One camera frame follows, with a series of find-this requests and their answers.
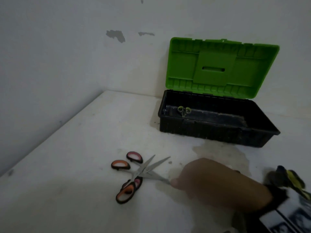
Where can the person's right hand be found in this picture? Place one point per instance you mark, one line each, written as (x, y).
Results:
(218, 181)

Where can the person's right fingers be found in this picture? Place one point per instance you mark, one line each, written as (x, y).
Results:
(175, 183)

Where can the black toolbox with green lid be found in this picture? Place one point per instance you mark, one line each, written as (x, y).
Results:
(218, 70)

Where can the white wrist-worn camera mount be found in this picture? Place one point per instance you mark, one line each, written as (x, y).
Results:
(286, 211)

